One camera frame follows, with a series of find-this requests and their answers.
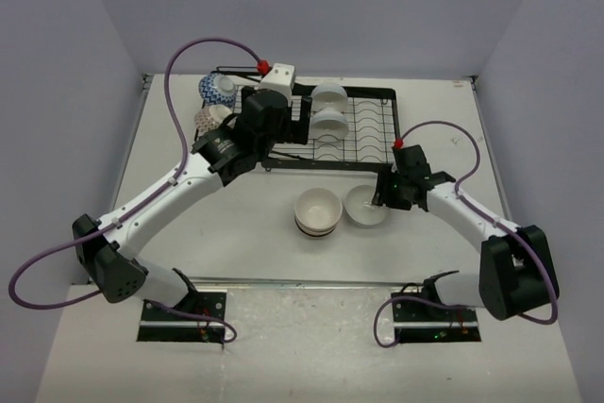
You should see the light blue bowl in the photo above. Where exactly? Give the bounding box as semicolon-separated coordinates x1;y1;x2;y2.
309;108;349;143
344;185;389;227
310;82;348;113

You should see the light blue bowl front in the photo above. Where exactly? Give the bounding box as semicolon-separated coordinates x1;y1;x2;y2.
344;185;389;227

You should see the beige bowl front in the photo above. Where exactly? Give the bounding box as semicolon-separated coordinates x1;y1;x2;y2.
294;218;337;233

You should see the beige bowl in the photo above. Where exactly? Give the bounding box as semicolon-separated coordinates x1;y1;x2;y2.
294;188;343;228
294;218;337;233

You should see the black bowl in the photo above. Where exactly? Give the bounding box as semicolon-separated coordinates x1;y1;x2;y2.
302;231;333;239

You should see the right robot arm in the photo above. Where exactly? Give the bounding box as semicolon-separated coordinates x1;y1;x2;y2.
372;140;560;326

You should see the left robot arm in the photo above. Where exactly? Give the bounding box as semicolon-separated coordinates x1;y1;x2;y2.
72;89;312;321

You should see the blue zigzag patterned bowl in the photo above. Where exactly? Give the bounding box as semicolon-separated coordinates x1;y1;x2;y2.
198;72;237;109

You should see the brown floral patterned bowl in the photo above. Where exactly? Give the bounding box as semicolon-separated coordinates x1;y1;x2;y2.
193;105;232;137

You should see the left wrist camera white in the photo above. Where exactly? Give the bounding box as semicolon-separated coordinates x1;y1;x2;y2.
258;63;295;100

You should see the black wire dish rack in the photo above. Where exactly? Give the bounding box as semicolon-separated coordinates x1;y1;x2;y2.
202;64;404;174

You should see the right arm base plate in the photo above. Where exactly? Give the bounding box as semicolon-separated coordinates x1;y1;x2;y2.
391;301;481;344

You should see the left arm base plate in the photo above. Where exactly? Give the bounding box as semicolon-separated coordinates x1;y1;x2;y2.
136;288;227;343

